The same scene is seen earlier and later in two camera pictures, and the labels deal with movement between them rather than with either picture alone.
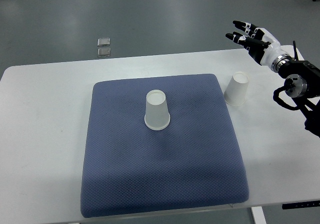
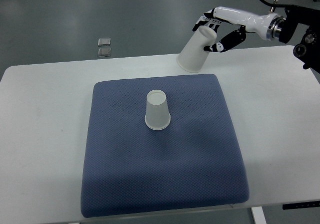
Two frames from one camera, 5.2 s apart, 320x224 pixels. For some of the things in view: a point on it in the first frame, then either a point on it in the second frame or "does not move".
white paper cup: (157, 115) does not move
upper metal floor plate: (103, 41) does not move
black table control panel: (301, 205) does not move
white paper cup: (235, 93) -> (193, 56)
